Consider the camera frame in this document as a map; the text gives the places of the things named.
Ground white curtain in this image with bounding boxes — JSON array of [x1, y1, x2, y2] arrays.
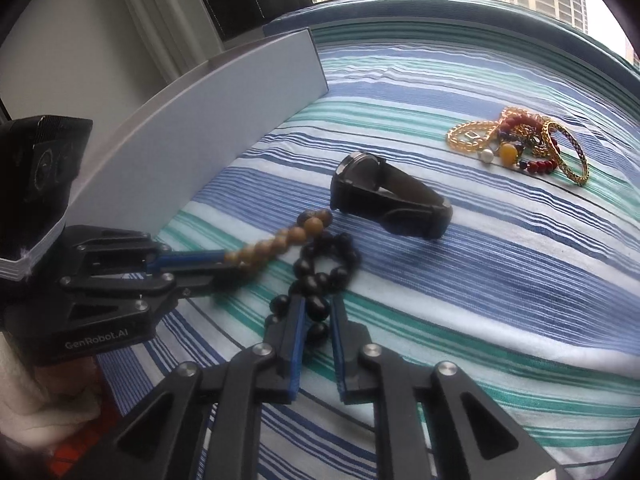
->
[[111, 0, 227, 88]]

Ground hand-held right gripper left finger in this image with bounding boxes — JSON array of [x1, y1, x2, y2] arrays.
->
[[102, 294, 308, 480]]

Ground wooden bead bracelet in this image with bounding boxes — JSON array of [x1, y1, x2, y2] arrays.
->
[[224, 208, 334, 277]]

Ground gold bangle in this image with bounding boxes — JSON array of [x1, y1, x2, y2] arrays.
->
[[539, 117, 592, 189]]

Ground black wrist watch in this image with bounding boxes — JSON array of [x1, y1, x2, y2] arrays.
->
[[329, 151, 454, 240]]

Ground grey partition board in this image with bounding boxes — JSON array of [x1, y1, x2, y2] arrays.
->
[[65, 27, 329, 242]]

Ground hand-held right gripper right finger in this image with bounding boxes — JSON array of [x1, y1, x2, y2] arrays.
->
[[329, 294, 576, 480]]

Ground blue green striped cloth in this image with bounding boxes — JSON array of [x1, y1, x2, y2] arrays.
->
[[97, 0, 640, 480]]

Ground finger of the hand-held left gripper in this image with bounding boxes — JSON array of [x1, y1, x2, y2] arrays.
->
[[59, 266, 253, 312], [62, 225, 236, 282]]

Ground orange cloth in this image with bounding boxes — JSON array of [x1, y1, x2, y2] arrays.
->
[[47, 437, 113, 468]]

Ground black bead bracelet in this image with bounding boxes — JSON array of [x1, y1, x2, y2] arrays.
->
[[267, 232, 362, 356]]

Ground red bead bracelet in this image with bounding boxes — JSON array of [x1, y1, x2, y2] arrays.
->
[[492, 111, 557, 175]]

